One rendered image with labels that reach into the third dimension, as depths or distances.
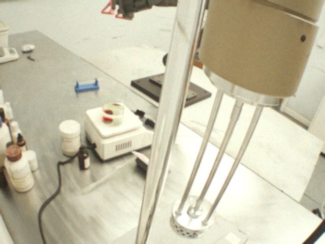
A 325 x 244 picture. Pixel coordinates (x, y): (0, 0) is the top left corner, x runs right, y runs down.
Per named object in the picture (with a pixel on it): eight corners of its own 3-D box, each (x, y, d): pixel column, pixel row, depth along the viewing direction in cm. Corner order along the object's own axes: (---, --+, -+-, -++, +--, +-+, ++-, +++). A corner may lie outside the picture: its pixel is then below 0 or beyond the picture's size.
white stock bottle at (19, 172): (13, 175, 52) (2, 143, 46) (34, 174, 54) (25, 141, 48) (12, 193, 48) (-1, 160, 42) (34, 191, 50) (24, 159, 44)
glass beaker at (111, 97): (115, 113, 68) (118, 85, 63) (129, 125, 64) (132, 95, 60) (93, 120, 64) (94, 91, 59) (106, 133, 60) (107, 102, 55)
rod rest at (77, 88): (97, 85, 98) (98, 77, 96) (99, 88, 95) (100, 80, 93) (74, 88, 93) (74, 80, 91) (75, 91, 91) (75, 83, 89)
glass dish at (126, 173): (108, 176, 60) (108, 170, 58) (117, 163, 64) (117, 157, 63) (129, 184, 59) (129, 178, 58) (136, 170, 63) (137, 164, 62)
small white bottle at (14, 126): (19, 151, 59) (13, 128, 55) (12, 147, 60) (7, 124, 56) (26, 145, 62) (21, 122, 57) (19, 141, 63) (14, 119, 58)
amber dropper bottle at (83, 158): (77, 169, 59) (75, 148, 55) (79, 161, 62) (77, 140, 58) (89, 170, 60) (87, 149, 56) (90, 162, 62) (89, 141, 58)
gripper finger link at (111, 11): (98, 4, 89) (115, -3, 85) (108, 7, 96) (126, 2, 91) (97, 18, 90) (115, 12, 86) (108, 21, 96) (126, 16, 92)
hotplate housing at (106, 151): (139, 119, 82) (142, 97, 78) (163, 143, 74) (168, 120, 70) (76, 136, 70) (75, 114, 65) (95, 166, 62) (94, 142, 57)
